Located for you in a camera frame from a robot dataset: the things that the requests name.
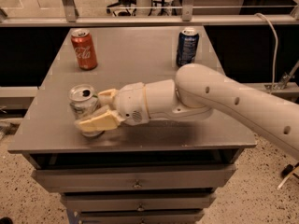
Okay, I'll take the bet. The top grey drawer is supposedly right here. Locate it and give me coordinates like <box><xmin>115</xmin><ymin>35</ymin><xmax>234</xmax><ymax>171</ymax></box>
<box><xmin>32</xmin><ymin>164</ymin><xmax>235</xmax><ymax>193</ymax></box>

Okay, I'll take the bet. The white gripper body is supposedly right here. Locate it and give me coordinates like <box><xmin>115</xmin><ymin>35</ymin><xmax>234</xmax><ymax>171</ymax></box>
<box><xmin>113</xmin><ymin>82</ymin><xmax>150</xmax><ymax>126</ymax></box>

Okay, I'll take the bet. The grey drawer cabinet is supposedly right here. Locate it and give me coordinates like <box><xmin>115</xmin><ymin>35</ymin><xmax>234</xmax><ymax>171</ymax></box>
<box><xmin>7</xmin><ymin>26</ymin><xmax>257</xmax><ymax>224</ymax></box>

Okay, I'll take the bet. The blue pepsi can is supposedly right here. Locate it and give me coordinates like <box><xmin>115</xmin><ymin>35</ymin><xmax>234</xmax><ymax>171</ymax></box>
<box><xmin>176</xmin><ymin>27</ymin><xmax>199</xmax><ymax>67</ymax></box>

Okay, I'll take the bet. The red coca-cola can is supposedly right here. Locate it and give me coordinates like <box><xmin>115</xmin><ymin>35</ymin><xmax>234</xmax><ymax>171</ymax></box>
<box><xmin>71</xmin><ymin>29</ymin><xmax>97</xmax><ymax>70</ymax></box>

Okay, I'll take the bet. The white green 7up can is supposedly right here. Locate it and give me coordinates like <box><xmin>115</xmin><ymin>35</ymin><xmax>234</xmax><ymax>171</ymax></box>
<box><xmin>68</xmin><ymin>83</ymin><xmax>106</xmax><ymax>138</ymax></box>

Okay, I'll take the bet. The white cable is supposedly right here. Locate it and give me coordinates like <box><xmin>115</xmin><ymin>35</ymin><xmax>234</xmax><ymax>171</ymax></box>
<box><xmin>253</xmin><ymin>12</ymin><xmax>279</xmax><ymax>95</ymax></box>

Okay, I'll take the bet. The middle grey drawer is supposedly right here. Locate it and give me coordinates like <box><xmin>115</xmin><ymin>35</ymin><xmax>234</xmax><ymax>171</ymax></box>
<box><xmin>61</xmin><ymin>192</ymin><xmax>216</xmax><ymax>212</ymax></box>

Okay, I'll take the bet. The black office chair base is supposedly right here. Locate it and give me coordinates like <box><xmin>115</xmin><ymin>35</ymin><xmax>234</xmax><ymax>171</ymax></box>
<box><xmin>106</xmin><ymin>0</ymin><xmax>176</xmax><ymax>17</ymax></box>

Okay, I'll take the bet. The metal frame rail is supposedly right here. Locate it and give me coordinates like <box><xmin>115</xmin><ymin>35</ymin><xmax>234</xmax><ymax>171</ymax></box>
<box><xmin>0</xmin><ymin>0</ymin><xmax>299</xmax><ymax>27</ymax></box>

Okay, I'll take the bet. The bottom grey drawer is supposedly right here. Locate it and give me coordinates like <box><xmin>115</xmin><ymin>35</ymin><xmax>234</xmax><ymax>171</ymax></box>
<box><xmin>79</xmin><ymin>209</ymin><xmax>204</xmax><ymax>224</ymax></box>

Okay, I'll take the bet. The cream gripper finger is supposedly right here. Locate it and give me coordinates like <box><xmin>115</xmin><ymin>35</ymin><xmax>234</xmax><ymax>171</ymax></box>
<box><xmin>75</xmin><ymin>110</ymin><xmax>121</xmax><ymax>133</ymax></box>
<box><xmin>98</xmin><ymin>89</ymin><xmax>118</xmax><ymax>106</ymax></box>

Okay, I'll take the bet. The black white tool on floor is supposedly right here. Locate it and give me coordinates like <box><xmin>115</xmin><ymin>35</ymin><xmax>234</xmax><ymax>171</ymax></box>
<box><xmin>277</xmin><ymin>162</ymin><xmax>299</xmax><ymax>189</ymax></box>

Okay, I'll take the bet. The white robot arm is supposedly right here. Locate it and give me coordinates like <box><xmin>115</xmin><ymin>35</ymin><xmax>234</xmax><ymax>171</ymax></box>
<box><xmin>75</xmin><ymin>63</ymin><xmax>299</xmax><ymax>160</ymax></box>

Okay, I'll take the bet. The grey drawer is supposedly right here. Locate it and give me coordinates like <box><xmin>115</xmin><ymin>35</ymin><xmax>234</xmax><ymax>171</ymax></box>
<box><xmin>79</xmin><ymin>209</ymin><xmax>204</xmax><ymax>224</ymax></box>
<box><xmin>61</xmin><ymin>192</ymin><xmax>216</xmax><ymax>212</ymax></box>
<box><xmin>32</xmin><ymin>164</ymin><xmax>235</xmax><ymax>193</ymax></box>

